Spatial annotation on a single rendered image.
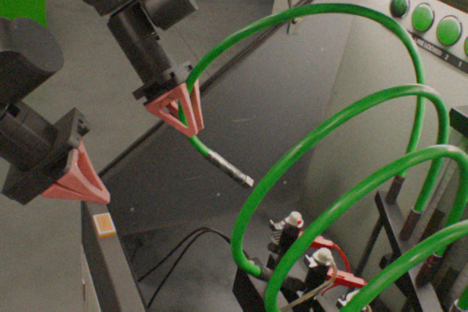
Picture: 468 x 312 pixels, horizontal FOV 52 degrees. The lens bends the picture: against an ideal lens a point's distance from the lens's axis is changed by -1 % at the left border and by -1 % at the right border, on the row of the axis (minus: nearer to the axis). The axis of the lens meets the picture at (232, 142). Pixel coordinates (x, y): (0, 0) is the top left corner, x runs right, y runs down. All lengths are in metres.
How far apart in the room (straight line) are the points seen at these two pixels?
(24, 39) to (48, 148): 0.12
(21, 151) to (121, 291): 0.38
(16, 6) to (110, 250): 3.14
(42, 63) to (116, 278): 0.48
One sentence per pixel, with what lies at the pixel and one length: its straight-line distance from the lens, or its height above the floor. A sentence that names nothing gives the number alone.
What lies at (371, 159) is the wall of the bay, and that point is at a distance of 1.02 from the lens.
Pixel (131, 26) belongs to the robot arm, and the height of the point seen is 1.34.
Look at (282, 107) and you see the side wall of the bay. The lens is 1.04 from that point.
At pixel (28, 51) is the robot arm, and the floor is 1.41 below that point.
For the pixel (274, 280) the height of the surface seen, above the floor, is 1.20.
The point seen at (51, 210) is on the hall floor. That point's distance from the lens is 2.41.
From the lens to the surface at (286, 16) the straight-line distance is 0.66.
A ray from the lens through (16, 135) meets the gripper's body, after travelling 0.50.
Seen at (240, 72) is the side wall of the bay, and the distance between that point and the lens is 0.94.
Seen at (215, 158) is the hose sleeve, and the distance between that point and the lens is 0.76.
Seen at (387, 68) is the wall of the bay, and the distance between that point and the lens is 0.97.
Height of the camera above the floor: 1.59
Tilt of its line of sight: 32 degrees down
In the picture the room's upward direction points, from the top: 11 degrees clockwise
